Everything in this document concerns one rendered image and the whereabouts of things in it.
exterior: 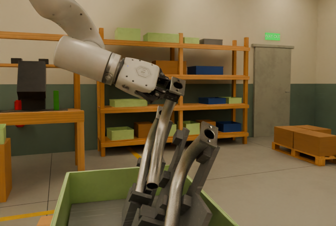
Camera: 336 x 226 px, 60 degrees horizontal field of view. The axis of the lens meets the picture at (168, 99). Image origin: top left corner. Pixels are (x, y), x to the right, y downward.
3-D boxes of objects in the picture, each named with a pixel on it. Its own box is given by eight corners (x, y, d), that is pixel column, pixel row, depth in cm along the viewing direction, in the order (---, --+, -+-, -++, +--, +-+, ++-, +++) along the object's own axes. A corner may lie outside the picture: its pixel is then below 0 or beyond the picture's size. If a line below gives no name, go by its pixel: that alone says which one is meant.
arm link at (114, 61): (105, 67, 70) (117, 71, 71) (115, 46, 77) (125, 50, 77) (99, 89, 76) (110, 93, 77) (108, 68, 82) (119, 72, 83)
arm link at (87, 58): (106, 75, 83) (99, 86, 74) (60, 59, 81) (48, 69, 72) (115, 48, 80) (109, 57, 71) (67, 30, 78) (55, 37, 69)
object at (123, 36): (248, 144, 605) (250, 35, 591) (101, 157, 498) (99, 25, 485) (233, 139, 655) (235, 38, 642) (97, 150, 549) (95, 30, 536)
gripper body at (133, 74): (112, 72, 71) (156, 88, 72) (123, 48, 78) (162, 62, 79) (107, 92, 76) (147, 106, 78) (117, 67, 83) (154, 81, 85)
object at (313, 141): (271, 149, 560) (271, 126, 558) (306, 146, 582) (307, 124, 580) (319, 166, 445) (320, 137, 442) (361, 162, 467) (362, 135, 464)
